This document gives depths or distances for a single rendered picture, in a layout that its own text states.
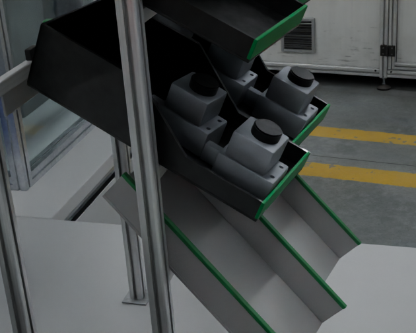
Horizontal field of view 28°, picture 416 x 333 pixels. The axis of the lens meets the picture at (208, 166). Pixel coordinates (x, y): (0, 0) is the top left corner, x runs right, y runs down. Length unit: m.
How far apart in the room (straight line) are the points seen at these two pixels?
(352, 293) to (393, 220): 2.05
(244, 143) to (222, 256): 0.19
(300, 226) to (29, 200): 0.72
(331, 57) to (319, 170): 1.20
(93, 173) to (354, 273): 0.66
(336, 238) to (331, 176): 2.59
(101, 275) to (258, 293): 0.48
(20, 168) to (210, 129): 0.90
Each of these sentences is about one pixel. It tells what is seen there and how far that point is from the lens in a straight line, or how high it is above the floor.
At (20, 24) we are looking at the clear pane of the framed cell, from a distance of 1.72.
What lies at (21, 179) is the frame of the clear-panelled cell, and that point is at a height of 0.89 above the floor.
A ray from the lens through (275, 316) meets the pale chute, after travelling 0.95.
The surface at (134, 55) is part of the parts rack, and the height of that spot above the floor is 1.36.
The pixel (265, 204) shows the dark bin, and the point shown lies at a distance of 0.79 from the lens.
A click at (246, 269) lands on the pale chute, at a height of 1.07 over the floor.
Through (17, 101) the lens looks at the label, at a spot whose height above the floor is 1.27.
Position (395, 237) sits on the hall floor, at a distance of 3.22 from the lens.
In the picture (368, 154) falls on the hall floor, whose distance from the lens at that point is 3.92.
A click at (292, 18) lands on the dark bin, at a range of 0.81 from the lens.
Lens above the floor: 1.57
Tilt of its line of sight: 24 degrees down
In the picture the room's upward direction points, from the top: 4 degrees counter-clockwise
